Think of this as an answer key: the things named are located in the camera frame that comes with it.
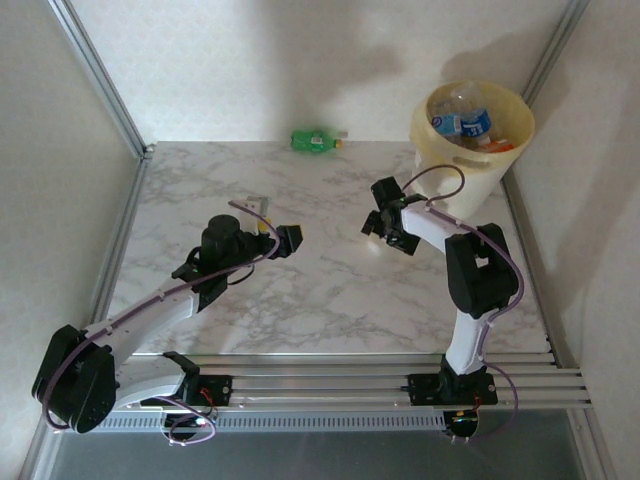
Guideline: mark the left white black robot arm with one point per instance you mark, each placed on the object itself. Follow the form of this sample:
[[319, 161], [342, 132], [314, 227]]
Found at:
[[145, 315]]

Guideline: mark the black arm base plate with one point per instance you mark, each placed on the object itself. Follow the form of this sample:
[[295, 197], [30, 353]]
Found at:
[[422, 387], [220, 390]]

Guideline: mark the blue label water bottle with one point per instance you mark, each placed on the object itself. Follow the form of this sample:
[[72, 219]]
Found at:
[[477, 122]]

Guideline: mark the aluminium mounting rail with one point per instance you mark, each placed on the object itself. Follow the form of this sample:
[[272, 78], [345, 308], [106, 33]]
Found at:
[[320, 380]]

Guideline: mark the aluminium frame lower rail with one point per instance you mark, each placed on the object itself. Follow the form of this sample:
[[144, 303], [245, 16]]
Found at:
[[41, 455], [590, 445]]

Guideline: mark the aluminium frame post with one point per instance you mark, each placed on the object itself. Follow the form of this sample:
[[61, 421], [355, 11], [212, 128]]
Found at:
[[100, 75], [554, 50]]

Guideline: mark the yellow bin liner bag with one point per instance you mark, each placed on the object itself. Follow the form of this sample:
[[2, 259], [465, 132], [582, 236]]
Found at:
[[520, 125]]

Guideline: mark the white plastic bin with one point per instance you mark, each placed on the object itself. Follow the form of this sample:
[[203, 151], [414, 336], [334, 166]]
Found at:
[[470, 195]]

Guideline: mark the green plastic bottle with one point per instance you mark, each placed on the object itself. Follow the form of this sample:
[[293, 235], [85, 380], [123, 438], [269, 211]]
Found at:
[[312, 140]]

